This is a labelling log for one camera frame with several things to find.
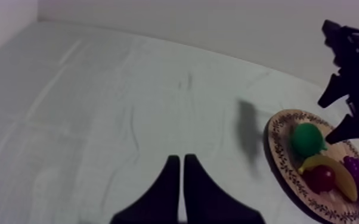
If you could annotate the small red fruit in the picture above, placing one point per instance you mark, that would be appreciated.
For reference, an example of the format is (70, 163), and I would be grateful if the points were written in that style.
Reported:
(320, 179)

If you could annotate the round wooden board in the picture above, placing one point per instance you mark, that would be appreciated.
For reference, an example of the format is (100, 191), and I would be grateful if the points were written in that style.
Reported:
(284, 162)

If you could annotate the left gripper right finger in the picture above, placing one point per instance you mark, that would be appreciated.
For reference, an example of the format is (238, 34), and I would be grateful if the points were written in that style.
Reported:
(207, 200)

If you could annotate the yellow toy banana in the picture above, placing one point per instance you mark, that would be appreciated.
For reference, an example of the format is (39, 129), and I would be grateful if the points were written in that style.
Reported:
(345, 181)

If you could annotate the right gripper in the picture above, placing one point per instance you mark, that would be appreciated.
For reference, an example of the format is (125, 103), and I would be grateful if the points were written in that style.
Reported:
(351, 59)

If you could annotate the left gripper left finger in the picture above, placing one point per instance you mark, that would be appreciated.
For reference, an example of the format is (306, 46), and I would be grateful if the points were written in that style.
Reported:
(157, 200)

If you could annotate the green toy pear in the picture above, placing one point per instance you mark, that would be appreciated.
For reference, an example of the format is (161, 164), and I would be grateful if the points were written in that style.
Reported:
(307, 139)

